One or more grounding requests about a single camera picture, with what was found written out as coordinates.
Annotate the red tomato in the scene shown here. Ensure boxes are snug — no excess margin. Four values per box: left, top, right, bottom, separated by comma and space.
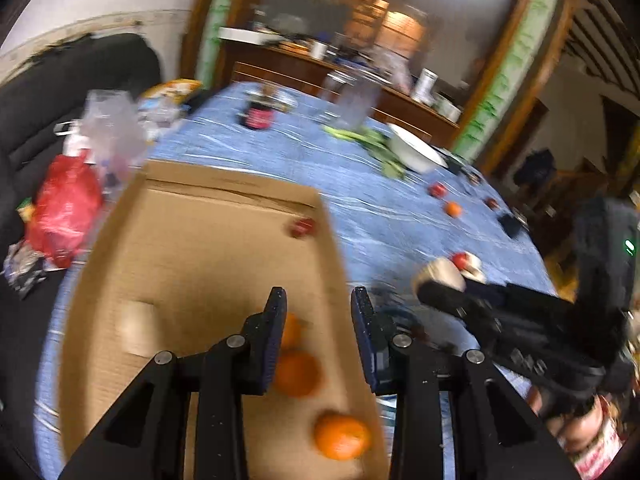
450, 252, 470, 271
428, 182, 448, 198

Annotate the small orange tangerine far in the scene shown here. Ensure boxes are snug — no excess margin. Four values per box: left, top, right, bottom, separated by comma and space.
444, 202, 463, 218

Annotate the wooden glass cabinet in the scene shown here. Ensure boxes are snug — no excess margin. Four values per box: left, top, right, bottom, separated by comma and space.
178, 0, 578, 168

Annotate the green leafy vegetable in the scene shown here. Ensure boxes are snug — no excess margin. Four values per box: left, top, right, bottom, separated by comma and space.
322, 126, 407, 180

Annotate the right hand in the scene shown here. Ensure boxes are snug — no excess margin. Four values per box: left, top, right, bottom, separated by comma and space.
544, 396, 604, 453

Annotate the red plastic bag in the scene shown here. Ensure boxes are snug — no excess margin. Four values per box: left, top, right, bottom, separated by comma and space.
26, 151, 102, 269

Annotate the black sofa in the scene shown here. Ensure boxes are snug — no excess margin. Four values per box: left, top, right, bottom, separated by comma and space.
1, 32, 162, 464

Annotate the blue plaid tablecloth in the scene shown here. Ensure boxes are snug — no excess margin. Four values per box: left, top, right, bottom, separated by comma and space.
31, 80, 559, 480

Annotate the white bowl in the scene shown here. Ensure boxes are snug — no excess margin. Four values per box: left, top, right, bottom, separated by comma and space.
387, 124, 447, 174

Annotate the red date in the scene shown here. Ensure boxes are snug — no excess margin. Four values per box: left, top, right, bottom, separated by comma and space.
288, 217, 316, 238
485, 197, 500, 210

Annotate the white sugarcane chunk square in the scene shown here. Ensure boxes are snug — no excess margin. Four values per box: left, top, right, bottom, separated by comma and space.
463, 252, 486, 284

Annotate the clear plastic pitcher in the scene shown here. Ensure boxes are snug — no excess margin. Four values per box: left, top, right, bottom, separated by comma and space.
319, 68, 386, 131

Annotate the clear plastic bag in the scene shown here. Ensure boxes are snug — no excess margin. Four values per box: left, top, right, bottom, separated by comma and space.
80, 90, 146, 182

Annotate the dark red ink bottle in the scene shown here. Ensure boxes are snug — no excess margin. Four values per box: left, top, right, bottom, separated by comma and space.
240, 84, 276, 130

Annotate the brown cardboard tray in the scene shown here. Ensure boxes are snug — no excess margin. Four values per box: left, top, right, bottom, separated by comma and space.
58, 160, 389, 479

